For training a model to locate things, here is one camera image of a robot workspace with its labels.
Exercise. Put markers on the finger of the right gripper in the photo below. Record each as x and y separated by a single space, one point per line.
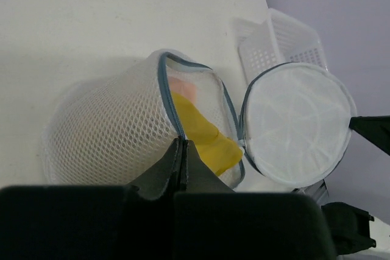
375 129

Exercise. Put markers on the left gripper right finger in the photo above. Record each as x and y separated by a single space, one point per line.
235 225

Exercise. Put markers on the aluminium rail frame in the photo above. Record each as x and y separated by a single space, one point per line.
318 192

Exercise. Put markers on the yellow cloth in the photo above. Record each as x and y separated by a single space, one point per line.
218 152

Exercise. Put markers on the pink bra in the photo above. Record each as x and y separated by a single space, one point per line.
183 88

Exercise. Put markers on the white mesh laundry bag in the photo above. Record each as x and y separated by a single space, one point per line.
293 126

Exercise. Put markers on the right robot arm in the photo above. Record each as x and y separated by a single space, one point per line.
353 230

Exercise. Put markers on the white plastic basket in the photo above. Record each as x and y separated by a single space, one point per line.
279 39

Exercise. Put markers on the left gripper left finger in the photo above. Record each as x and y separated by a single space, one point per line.
131 221

